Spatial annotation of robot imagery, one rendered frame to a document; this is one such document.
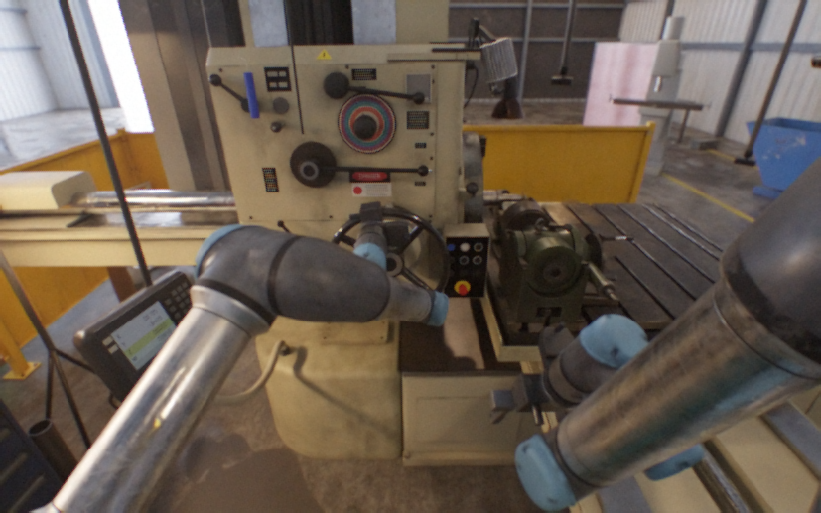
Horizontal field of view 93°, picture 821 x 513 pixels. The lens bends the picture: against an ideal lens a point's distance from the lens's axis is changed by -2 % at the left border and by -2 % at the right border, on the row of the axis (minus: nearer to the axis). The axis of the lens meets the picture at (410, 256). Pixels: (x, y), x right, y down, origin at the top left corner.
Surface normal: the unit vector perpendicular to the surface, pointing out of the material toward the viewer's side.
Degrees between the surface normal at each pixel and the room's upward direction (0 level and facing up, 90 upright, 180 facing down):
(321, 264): 43
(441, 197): 90
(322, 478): 0
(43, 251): 90
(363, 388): 90
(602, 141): 90
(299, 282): 63
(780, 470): 0
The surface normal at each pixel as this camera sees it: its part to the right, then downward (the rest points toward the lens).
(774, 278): -0.98, -0.01
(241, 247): -0.18, -0.59
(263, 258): -0.26, -0.37
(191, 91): 0.00, 0.47
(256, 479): 0.00, -0.88
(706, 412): -0.51, 0.59
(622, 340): 0.15, -0.62
